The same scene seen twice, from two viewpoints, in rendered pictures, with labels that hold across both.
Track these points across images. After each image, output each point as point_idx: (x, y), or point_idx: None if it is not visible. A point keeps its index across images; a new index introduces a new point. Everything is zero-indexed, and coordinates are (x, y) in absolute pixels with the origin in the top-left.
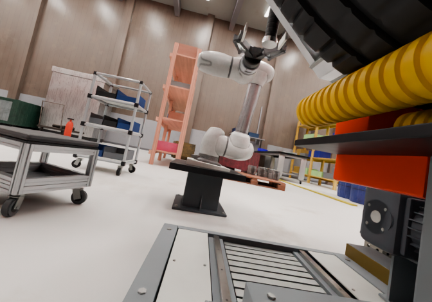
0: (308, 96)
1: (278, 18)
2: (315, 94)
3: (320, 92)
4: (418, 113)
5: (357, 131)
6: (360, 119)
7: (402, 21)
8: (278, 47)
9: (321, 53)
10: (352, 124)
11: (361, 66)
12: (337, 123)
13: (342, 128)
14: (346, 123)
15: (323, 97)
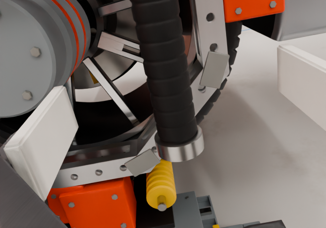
0: (170, 179)
1: (196, 114)
2: (171, 173)
3: (171, 169)
4: None
5: (134, 199)
6: (132, 191)
7: None
8: (51, 178)
9: None
10: (133, 199)
11: None
12: (131, 211)
13: (133, 209)
14: (132, 203)
15: (172, 170)
